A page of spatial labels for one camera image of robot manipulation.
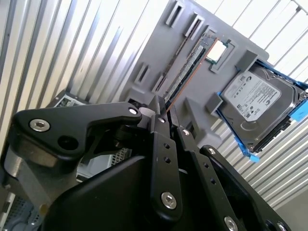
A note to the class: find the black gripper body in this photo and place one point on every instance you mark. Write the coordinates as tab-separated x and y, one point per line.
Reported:
108	197

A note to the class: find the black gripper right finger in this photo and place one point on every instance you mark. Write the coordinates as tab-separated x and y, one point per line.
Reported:
204	173

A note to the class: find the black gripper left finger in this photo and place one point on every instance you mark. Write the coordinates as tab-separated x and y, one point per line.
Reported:
166	168

